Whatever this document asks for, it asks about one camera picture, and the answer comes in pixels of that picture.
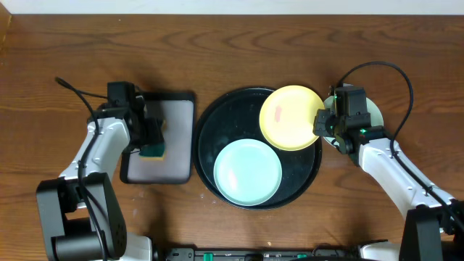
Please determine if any light green plate front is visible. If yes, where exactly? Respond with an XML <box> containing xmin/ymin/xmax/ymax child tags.
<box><xmin>213</xmin><ymin>138</ymin><xmax>283</xmax><ymax>207</ymax></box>

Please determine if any light green plate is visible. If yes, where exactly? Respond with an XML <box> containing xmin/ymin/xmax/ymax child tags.
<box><xmin>213</xmin><ymin>138</ymin><xmax>283</xmax><ymax>207</ymax></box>
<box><xmin>323</xmin><ymin>96</ymin><xmax>384</xmax><ymax>148</ymax></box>

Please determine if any yellow round plate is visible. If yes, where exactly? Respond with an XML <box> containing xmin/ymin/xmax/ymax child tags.
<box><xmin>259</xmin><ymin>85</ymin><xmax>324</xmax><ymax>151</ymax></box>

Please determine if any green yellow sponge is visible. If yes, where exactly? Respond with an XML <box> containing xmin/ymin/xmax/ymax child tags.
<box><xmin>138</xmin><ymin>119</ymin><xmax>167</xmax><ymax>162</ymax></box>

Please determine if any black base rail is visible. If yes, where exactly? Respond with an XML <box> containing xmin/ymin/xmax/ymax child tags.
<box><xmin>154</xmin><ymin>248</ymin><xmax>362</xmax><ymax>261</ymax></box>

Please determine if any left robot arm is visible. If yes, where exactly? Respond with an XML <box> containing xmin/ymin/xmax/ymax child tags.
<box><xmin>36</xmin><ymin>95</ymin><xmax>157</xmax><ymax>260</ymax></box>

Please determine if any black rectangular tray grey mat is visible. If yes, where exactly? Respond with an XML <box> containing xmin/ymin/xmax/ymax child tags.
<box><xmin>120</xmin><ymin>92</ymin><xmax>196</xmax><ymax>184</ymax></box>

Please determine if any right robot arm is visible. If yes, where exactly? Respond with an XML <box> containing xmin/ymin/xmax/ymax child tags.
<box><xmin>313</xmin><ymin>86</ymin><xmax>463</xmax><ymax>260</ymax></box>

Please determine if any black round tray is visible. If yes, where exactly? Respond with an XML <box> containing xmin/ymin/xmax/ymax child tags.
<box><xmin>192</xmin><ymin>86</ymin><xmax>323</xmax><ymax>210</ymax></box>

